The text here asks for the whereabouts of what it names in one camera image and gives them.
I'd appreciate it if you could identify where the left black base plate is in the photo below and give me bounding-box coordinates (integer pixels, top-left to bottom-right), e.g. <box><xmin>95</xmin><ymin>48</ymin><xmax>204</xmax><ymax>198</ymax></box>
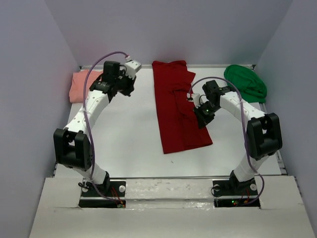
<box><xmin>78</xmin><ymin>179</ymin><xmax>126</xmax><ymax>208</ymax></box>

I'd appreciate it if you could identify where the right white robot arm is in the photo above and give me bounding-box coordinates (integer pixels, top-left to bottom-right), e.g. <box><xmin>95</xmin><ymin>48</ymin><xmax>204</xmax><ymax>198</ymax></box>
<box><xmin>187</xmin><ymin>77</ymin><xmax>282</xmax><ymax>197</ymax></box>

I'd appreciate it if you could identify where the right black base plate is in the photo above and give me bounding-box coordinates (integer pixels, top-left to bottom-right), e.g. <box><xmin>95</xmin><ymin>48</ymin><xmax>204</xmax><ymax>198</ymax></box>
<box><xmin>211</xmin><ymin>179</ymin><xmax>261</xmax><ymax>208</ymax></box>

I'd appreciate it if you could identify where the aluminium table frame rail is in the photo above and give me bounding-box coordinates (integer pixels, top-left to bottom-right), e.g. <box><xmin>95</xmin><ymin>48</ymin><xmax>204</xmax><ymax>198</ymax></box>
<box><xmin>79</xmin><ymin>64</ymin><xmax>256</xmax><ymax>70</ymax></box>

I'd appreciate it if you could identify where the folded pink t shirt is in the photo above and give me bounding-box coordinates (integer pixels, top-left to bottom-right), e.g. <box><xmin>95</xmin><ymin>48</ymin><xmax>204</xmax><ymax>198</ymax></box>
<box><xmin>69</xmin><ymin>69</ymin><xmax>102</xmax><ymax>103</ymax></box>

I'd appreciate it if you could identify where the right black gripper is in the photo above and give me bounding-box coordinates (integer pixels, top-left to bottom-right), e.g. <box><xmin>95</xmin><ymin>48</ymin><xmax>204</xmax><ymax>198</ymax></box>
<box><xmin>192</xmin><ymin>101</ymin><xmax>220</xmax><ymax>129</ymax></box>

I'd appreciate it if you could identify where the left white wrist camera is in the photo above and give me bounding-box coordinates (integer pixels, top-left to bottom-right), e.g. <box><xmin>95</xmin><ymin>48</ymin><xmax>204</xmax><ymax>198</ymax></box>
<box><xmin>124</xmin><ymin>60</ymin><xmax>142</xmax><ymax>78</ymax></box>

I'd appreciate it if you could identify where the white front cover board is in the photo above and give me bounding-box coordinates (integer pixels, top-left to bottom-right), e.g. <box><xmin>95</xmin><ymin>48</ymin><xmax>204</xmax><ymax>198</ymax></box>
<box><xmin>30</xmin><ymin>176</ymin><xmax>314</xmax><ymax>238</ymax></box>

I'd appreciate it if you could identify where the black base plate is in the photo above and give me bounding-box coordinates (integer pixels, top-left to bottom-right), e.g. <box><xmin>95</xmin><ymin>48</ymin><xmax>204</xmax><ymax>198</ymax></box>
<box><xmin>78</xmin><ymin>179</ymin><xmax>126</xmax><ymax>208</ymax></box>
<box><xmin>211</xmin><ymin>179</ymin><xmax>261</xmax><ymax>208</ymax></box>

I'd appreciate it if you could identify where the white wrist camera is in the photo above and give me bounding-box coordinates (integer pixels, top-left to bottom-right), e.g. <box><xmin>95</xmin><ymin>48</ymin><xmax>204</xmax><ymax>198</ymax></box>
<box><xmin>187</xmin><ymin>93</ymin><xmax>203</xmax><ymax>108</ymax></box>
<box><xmin>124</xmin><ymin>60</ymin><xmax>142</xmax><ymax>78</ymax></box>

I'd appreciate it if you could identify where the green t shirt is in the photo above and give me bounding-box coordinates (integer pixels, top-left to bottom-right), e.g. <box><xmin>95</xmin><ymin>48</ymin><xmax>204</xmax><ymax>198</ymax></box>
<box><xmin>223</xmin><ymin>64</ymin><xmax>267</xmax><ymax>104</ymax></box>

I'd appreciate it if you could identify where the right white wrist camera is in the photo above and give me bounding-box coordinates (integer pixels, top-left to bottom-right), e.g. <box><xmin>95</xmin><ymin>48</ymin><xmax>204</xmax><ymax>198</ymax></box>
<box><xmin>187</xmin><ymin>93</ymin><xmax>203</xmax><ymax>108</ymax></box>

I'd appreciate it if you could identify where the red t shirt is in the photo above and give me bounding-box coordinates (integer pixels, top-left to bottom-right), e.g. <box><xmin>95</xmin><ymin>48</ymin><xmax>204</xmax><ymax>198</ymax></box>
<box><xmin>152</xmin><ymin>60</ymin><xmax>213</xmax><ymax>154</ymax></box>

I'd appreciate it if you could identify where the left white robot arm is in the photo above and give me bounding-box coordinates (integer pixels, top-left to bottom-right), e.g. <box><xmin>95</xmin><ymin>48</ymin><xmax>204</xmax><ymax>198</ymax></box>
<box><xmin>53</xmin><ymin>60</ymin><xmax>142</xmax><ymax>196</ymax></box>

